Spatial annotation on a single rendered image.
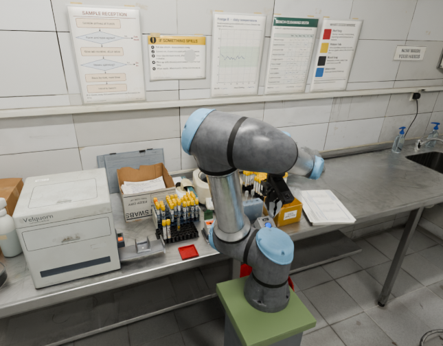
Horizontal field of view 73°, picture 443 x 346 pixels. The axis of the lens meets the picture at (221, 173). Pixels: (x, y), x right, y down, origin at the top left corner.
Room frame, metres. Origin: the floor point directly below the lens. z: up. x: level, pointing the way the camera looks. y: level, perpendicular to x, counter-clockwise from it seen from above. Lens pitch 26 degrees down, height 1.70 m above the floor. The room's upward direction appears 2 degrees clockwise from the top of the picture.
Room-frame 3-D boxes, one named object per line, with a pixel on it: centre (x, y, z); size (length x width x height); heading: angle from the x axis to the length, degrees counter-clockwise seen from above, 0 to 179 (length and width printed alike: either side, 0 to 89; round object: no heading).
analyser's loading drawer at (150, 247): (0.90, 0.31, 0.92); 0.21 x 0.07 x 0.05; 113
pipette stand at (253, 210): (1.19, -0.15, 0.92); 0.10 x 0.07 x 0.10; 116
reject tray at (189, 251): (0.94, 0.12, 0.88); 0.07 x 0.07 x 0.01; 23
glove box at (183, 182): (1.36, 0.19, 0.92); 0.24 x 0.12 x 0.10; 23
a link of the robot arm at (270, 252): (0.73, -0.16, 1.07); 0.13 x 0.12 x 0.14; 60
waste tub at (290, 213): (1.22, -0.30, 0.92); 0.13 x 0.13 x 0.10; 25
